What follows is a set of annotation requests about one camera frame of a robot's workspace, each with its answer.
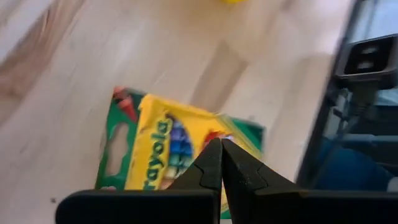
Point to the small grey camera module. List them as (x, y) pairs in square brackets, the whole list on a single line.
[(385, 56)]

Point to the black metal table frame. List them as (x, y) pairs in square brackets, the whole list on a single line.
[(317, 140)]

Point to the Crayola crayon box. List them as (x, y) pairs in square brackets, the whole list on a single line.
[(149, 130)]

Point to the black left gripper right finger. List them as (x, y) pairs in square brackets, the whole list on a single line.
[(242, 177)]

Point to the yellow plastic basket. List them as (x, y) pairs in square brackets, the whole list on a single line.
[(233, 1)]

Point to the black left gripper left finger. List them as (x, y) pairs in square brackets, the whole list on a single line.
[(206, 171)]

